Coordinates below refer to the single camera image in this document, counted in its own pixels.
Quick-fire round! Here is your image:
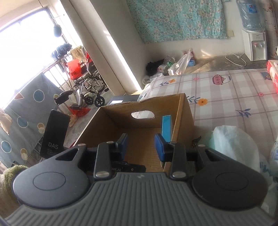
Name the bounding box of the black bag on floor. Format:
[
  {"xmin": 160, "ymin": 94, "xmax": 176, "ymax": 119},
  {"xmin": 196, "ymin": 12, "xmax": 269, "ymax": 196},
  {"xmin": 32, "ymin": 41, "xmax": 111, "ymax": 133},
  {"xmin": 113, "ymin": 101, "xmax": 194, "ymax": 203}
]
[{"xmin": 146, "ymin": 59, "xmax": 164, "ymax": 76}]

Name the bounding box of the brown cardboard box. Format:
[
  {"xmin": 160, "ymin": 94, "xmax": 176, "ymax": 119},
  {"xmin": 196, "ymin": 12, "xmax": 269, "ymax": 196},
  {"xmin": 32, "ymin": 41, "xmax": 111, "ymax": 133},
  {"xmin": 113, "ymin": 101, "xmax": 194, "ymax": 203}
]
[{"xmin": 76, "ymin": 93, "xmax": 194, "ymax": 172}]

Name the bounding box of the red white wipes pack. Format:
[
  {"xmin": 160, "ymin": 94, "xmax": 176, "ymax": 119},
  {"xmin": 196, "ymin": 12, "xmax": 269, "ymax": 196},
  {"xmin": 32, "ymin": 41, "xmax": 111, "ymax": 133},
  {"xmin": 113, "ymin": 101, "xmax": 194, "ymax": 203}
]
[{"xmin": 267, "ymin": 60, "xmax": 278, "ymax": 93}]

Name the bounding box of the teal floral wall cloth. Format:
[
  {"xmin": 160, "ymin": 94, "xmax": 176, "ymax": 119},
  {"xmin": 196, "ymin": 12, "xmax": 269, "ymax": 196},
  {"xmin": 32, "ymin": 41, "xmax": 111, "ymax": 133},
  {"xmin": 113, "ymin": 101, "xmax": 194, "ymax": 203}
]
[{"xmin": 126, "ymin": 0, "xmax": 227, "ymax": 44}]

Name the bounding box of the white water dispenser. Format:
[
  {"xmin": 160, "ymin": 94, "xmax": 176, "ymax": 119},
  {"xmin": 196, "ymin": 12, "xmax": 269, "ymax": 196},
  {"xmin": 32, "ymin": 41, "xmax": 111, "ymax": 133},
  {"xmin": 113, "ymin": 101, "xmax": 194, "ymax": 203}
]
[{"xmin": 242, "ymin": 29, "xmax": 267, "ymax": 62}]

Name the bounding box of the white power cord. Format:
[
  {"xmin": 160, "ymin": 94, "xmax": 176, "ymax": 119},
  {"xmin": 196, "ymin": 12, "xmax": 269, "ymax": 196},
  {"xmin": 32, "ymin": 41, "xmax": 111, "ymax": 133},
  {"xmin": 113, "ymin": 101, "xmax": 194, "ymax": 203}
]
[{"xmin": 225, "ymin": 52, "xmax": 248, "ymax": 67}]

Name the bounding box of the white plastic bag on floor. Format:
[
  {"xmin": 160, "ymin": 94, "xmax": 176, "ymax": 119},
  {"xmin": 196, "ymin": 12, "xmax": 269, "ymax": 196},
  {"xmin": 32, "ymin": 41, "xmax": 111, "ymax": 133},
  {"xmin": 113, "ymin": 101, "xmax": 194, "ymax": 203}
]
[{"xmin": 168, "ymin": 49, "xmax": 194, "ymax": 76}]

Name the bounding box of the wall power socket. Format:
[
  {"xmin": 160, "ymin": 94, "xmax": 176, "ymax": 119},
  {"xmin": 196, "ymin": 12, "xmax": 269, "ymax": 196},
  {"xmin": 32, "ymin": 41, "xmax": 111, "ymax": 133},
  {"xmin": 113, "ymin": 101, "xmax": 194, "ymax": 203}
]
[{"xmin": 227, "ymin": 30, "xmax": 234, "ymax": 38}]

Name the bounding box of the blue water jug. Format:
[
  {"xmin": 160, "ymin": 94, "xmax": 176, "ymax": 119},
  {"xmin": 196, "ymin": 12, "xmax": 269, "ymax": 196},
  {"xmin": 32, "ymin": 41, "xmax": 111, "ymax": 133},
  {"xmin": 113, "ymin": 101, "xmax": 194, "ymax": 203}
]
[{"xmin": 236, "ymin": 0, "xmax": 263, "ymax": 31}]

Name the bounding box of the white plastic shopping bag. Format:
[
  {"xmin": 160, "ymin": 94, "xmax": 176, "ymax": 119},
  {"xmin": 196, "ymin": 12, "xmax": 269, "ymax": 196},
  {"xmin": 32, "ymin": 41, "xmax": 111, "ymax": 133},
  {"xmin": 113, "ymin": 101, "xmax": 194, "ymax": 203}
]
[{"xmin": 196, "ymin": 125, "xmax": 278, "ymax": 209}]

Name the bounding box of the light blue bandage box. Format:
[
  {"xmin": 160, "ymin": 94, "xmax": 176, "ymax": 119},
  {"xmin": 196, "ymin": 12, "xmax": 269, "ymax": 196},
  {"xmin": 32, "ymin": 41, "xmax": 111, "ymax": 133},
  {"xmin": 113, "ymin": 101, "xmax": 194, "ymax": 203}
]
[{"xmin": 161, "ymin": 115, "xmax": 172, "ymax": 142}]

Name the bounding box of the rolled floral mat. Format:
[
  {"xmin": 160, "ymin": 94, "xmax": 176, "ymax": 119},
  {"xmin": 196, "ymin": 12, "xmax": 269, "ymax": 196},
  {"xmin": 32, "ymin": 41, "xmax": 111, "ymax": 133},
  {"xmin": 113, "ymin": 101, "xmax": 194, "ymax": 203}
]
[{"xmin": 261, "ymin": 0, "xmax": 277, "ymax": 59}]

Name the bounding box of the red plastic bag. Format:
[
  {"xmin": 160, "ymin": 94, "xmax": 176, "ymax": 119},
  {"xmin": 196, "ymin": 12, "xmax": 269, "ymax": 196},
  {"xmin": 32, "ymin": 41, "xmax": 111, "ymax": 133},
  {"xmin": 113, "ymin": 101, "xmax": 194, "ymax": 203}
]
[{"xmin": 66, "ymin": 59, "xmax": 82, "ymax": 80}]

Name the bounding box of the grey circle pattern cloth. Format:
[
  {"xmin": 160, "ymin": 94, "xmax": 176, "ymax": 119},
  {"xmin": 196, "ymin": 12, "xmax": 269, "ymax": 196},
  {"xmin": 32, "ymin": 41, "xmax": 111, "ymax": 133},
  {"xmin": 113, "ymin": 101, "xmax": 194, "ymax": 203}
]
[{"xmin": 1, "ymin": 73, "xmax": 62, "ymax": 168}]

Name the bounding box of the wheelchair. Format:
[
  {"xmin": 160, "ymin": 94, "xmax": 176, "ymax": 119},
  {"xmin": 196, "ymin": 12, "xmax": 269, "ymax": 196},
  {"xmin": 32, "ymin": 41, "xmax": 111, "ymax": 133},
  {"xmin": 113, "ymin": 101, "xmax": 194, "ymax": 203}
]
[{"xmin": 73, "ymin": 52, "xmax": 109, "ymax": 107}]

